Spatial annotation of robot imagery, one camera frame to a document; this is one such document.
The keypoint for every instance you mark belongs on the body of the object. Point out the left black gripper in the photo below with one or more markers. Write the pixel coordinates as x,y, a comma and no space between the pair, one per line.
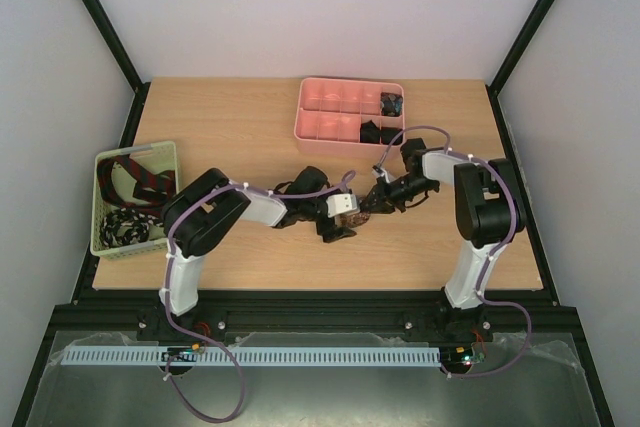
335,234

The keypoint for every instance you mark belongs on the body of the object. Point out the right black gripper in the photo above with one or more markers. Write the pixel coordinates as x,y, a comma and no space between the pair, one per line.
388,191

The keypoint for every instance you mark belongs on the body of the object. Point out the brown floral tie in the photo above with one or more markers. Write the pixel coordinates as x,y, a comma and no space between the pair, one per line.
354,220

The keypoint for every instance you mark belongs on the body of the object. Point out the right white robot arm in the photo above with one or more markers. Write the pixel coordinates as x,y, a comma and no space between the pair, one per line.
488,214

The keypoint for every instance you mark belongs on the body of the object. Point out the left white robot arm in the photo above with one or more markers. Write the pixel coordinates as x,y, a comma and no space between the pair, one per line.
198,218

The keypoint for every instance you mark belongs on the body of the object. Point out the rolled black tie right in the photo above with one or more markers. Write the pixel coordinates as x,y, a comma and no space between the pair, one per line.
391,136

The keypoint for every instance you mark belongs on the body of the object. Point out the rolled black tie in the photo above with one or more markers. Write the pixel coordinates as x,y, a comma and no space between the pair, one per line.
370,133
391,136

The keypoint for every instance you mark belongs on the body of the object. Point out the rolled black tie left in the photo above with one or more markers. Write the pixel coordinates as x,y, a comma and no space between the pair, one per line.
370,133

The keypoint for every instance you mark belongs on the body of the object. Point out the rolled blue patterned tie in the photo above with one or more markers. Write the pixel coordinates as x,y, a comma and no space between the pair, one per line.
391,104

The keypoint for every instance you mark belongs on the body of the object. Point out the pink compartment organizer box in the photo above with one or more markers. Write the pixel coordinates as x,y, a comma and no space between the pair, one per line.
330,111

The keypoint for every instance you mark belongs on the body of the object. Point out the red black striped tie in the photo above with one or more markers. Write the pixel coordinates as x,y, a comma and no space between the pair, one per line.
151,190

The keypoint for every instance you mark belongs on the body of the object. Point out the green perforated basket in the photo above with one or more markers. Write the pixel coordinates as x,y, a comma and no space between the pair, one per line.
155,157

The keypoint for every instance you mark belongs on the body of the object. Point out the black white patterned tie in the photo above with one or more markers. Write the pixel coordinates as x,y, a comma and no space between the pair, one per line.
125,227

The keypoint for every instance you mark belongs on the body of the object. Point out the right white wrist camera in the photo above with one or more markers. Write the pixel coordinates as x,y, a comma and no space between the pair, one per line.
382,175

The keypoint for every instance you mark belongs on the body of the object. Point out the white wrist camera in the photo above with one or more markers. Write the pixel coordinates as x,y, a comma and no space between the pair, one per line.
382,175
342,204

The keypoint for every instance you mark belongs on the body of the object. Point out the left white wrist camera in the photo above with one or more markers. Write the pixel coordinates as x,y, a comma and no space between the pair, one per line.
342,204

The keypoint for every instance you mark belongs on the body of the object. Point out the light blue cable duct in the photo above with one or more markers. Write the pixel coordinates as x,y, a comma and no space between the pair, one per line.
426,357

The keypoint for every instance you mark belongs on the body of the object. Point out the black aluminium frame rail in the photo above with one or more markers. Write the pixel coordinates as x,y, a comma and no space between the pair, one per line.
420,316

